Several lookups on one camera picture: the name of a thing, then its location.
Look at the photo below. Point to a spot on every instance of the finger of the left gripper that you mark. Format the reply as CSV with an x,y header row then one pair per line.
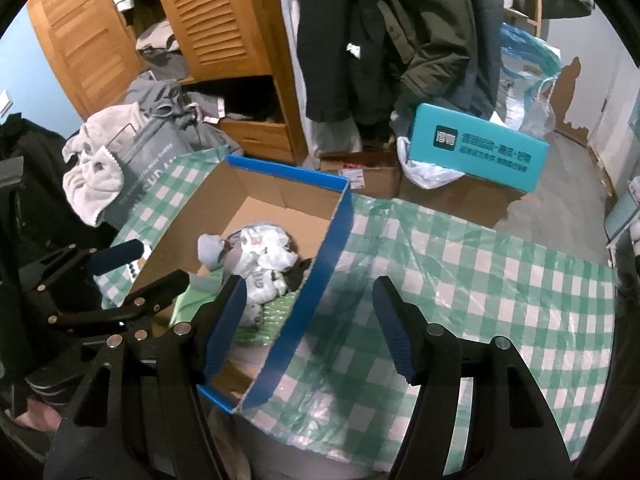
x,y
147,300
73,265

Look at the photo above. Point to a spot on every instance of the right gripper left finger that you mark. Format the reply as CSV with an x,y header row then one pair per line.
x,y
137,413

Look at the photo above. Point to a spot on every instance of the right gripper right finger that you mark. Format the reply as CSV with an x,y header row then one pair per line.
x,y
512,432

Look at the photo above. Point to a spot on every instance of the light green cloth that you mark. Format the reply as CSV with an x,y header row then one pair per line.
x,y
202,288

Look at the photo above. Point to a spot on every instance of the grey sock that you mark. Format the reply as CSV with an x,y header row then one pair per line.
x,y
212,250

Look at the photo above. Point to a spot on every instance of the white patterned cloth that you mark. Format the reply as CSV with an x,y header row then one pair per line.
x,y
259,254

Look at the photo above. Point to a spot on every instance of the green sparkly knit cloth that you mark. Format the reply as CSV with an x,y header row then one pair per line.
x,y
268,322

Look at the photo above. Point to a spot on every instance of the black sock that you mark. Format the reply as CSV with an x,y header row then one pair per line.
x,y
295,276

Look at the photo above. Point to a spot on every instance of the left hand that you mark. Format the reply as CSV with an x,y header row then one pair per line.
x,y
39,416

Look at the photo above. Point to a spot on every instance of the white smartphone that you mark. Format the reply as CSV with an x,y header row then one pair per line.
x,y
135,266

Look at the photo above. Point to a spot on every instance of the white towel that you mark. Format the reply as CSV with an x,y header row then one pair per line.
x,y
96,179

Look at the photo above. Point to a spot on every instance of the grey tote bag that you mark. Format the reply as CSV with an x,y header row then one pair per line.
x,y
143,159

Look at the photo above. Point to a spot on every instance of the blue-edged cardboard box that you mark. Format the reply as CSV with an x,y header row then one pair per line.
x,y
289,226

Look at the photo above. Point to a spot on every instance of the grey hoodie pile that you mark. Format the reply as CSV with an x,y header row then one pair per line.
x,y
194,114

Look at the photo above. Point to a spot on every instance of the brown cardboard box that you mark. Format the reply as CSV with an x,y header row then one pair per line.
x,y
380,175

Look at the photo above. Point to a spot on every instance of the shoe rack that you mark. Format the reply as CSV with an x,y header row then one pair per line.
x,y
623,219

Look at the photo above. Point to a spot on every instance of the wooden louvered wardrobe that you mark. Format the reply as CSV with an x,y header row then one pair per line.
x,y
235,49

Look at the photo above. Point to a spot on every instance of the white plastic bag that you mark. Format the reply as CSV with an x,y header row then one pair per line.
x,y
423,174

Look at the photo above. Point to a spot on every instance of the teal shoe box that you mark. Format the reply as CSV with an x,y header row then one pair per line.
x,y
477,147

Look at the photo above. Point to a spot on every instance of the hanging dark jackets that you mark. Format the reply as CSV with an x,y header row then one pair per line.
x,y
359,63

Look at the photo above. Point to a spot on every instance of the blue plastic bag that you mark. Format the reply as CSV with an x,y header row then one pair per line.
x,y
529,71

